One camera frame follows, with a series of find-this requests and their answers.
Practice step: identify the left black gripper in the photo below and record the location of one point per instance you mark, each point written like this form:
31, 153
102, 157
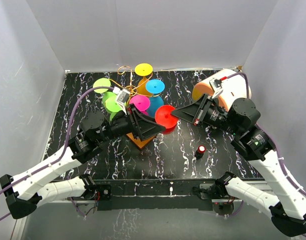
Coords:
142, 126

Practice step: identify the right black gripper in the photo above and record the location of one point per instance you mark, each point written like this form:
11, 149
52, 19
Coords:
195, 113

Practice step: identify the red plastic wine glass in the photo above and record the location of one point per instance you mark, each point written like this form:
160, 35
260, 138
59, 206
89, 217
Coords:
163, 117

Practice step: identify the pink plastic wine glass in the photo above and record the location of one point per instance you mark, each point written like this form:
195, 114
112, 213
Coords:
141, 102

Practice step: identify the green plastic wine glass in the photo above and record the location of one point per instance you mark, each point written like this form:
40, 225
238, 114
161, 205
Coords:
106, 93
112, 107

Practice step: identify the blue plastic wine glass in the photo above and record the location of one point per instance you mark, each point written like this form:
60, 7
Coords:
155, 87

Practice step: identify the orange plastic wine glass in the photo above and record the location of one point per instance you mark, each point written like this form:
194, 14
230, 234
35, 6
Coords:
145, 71

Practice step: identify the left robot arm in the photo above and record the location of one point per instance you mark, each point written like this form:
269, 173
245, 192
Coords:
27, 191

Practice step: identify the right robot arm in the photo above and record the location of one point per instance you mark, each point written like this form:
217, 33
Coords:
286, 206

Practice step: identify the small red black button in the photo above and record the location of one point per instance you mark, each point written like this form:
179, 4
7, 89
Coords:
199, 152

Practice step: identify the orange and white cylinder box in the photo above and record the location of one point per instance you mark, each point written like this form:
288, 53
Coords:
233, 88

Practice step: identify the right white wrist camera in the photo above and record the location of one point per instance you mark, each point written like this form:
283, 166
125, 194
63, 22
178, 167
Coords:
218, 87

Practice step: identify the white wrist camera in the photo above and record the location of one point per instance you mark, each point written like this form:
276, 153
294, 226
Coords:
218, 87
122, 96

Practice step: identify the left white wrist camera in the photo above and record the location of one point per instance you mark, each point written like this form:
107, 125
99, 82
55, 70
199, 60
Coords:
122, 96

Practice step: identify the gold wire wine glass rack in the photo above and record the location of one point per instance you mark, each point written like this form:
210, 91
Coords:
140, 144

